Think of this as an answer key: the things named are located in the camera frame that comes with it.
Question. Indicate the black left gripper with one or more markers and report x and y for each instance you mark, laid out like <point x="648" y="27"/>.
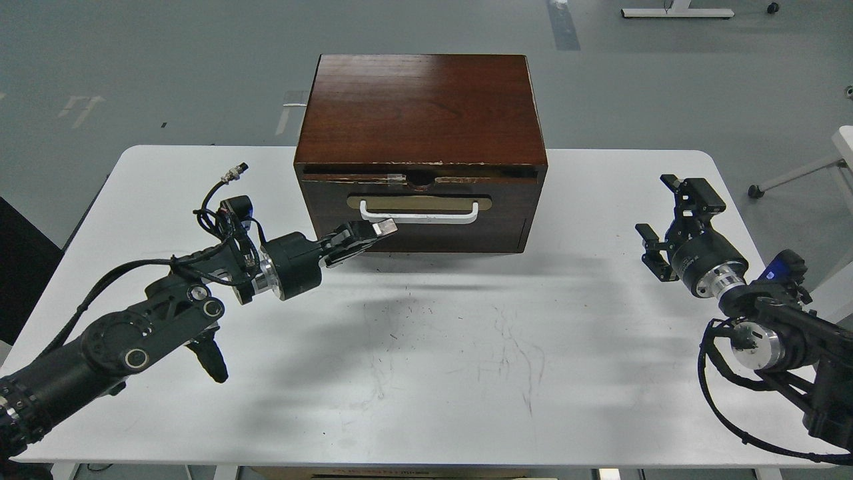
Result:
<point x="289" y="264"/>

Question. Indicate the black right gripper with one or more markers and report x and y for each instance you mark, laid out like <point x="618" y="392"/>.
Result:
<point x="705" y="262"/>

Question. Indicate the wooden drawer with white handle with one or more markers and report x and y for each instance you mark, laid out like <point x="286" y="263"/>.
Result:
<point x="490" y="215"/>

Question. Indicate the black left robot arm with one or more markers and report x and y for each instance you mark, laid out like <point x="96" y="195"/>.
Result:
<point x="178" y="310"/>

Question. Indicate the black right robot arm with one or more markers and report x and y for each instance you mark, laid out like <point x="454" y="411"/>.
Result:
<point x="767" y="340"/>

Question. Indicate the dark wooden drawer cabinet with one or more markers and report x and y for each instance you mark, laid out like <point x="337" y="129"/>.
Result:
<point x="422" y="117"/>

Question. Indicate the white chair base with caster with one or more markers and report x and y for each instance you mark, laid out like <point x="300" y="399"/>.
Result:
<point x="838" y="165"/>

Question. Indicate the white table base far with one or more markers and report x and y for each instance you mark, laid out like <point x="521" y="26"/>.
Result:
<point x="677" y="10"/>

